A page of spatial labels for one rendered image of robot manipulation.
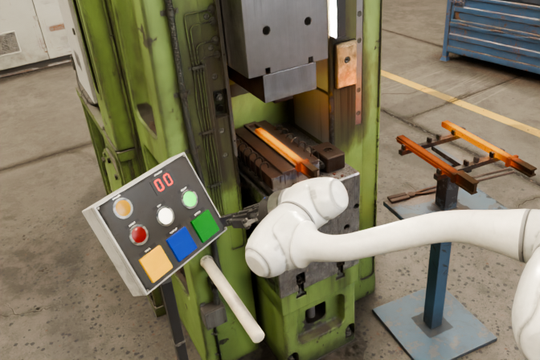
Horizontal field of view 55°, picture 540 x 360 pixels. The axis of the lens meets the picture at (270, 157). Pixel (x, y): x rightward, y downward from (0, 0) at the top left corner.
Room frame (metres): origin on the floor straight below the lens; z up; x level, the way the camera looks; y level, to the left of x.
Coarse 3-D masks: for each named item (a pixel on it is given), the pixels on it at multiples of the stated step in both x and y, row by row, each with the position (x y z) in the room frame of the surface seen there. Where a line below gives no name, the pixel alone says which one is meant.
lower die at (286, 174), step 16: (240, 128) 1.96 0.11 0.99; (272, 128) 1.93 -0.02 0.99; (256, 144) 1.81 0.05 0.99; (288, 144) 1.78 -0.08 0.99; (256, 160) 1.69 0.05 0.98; (272, 160) 1.67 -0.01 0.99; (288, 160) 1.64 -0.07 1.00; (272, 176) 1.57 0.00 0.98; (288, 176) 1.58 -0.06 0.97; (304, 176) 1.61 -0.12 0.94
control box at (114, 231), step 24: (168, 168) 1.33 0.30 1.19; (192, 168) 1.38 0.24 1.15; (120, 192) 1.20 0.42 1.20; (144, 192) 1.24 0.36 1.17; (168, 192) 1.28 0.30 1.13; (192, 192) 1.32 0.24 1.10; (96, 216) 1.13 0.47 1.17; (120, 216) 1.15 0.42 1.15; (144, 216) 1.19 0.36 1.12; (192, 216) 1.27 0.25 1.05; (216, 216) 1.32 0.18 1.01; (120, 240) 1.11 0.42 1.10; (144, 240) 1.14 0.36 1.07; (120, 264) 1.10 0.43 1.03; (144, 288) 1.05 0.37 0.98
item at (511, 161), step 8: (448, 128) 1.88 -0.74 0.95; (456, 128) 1.85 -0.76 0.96; (464, 136) 1.79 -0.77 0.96; (472, 136) 1.77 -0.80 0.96; (472, 144) 1.74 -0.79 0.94; (480, 144) 1.71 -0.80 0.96; (488, 144) 1.70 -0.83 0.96; (488, 152) 1.67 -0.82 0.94; (496, 152) 1.64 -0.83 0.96; (504, 152) 1.63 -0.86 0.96; (504, 160) 1.60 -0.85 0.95; (512, 160) 1.57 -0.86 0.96; (520, 160) 1.56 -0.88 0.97; (520, 168) 1.54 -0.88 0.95; (528, 168) 1.50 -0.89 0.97; (536, 168) 1.50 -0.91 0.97; (528, 176) 1.49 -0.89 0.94
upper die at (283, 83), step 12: (228, 72) 1.80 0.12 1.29; (276, 72) 1.58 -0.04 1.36; (288, 72) 1.60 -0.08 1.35; (300, 72) 1.61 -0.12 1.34; (312, 72) 1.63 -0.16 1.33; (240, 84) 1.72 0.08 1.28; (252, 84) 1.63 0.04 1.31; (264, 84) 1.56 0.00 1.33; (276, 84) 1.57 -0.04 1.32; (288, 84) 1.59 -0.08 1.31; (300, 84) 1.61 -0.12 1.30; (312, 84) 1.63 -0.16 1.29; (264, 96) 1.55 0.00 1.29; (276, 96) 1.57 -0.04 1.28
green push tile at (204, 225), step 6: (198, 216) 1.28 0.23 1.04; (204, 216) 1.29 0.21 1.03; (210, 216) 1.30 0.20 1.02; (192, 222) 1.25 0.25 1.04; (198, 222) 1.26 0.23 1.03; (204, 222) 1.27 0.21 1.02; (210, 222) 1.28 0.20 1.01; (198, 228) 1.25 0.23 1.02; (204, 228) 1.26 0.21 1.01; (210, 228) 1.27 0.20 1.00; (216, 228) 1.28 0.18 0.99; (198, 234) 1.24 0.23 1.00; (204, 234) 1.25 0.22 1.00; (210, 234) 1.26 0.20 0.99; (204, 240) 1.23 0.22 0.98
